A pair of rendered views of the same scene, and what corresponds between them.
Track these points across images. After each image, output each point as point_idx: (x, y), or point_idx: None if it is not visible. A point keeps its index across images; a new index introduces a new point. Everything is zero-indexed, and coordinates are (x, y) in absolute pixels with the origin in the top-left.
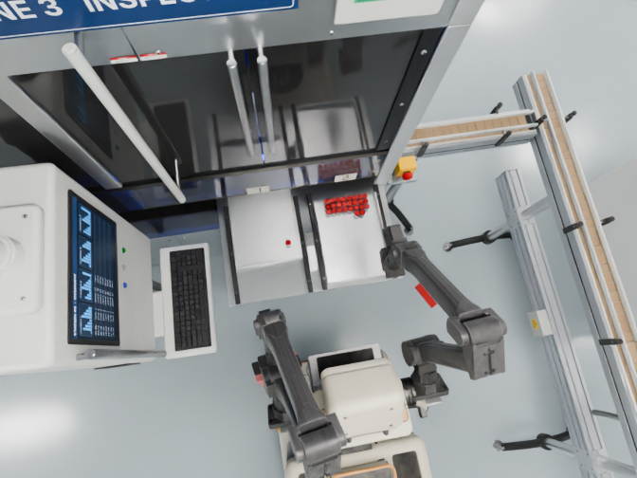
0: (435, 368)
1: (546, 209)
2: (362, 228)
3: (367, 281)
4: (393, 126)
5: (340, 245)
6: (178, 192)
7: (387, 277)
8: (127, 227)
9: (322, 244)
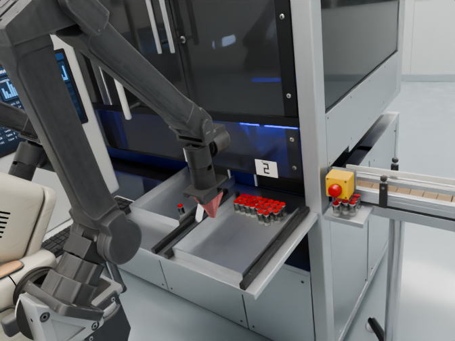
0: (84, 253)
1: None
2: (258, 233)
3: (211, 275)
4: (288, 63)
5: (222, 235)
6: (123, 98)
7: (183, 191)
8: (99, 142)
9: (208, 227)
